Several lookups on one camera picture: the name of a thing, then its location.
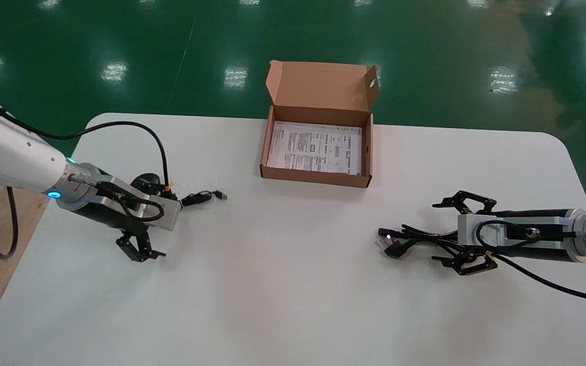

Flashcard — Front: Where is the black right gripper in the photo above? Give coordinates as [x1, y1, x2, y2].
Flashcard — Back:
[431, 191, 580, 277]

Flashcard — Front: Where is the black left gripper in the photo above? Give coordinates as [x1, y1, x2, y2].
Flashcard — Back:
[76, 201, 172, 263]

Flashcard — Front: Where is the black wired computer mouse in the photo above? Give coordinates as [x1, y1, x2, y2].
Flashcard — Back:
[130, 173, 228, 208]

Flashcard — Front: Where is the black power cable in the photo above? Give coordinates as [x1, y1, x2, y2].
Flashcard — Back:
[377, 224, 464, 260]

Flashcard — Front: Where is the brown cardboard storage box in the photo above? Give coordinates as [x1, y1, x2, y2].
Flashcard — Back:
[259, 60, 380, 189]

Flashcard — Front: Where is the white printed instruction sheet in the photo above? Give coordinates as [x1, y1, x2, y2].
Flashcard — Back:
[266, 121, 363, 176]

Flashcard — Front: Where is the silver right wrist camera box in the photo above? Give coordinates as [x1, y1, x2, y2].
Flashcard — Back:
[457, 213, 576, 251]

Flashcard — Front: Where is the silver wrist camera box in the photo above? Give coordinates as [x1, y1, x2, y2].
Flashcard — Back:
[92, 175, 183, 232]
[457, 213, 576, 251]

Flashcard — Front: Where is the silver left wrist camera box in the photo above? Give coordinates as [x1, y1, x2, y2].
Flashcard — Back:
[92, 175, 183, 232]

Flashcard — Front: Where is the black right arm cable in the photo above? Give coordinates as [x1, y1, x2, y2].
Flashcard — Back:
[475, 219, 586, 304]

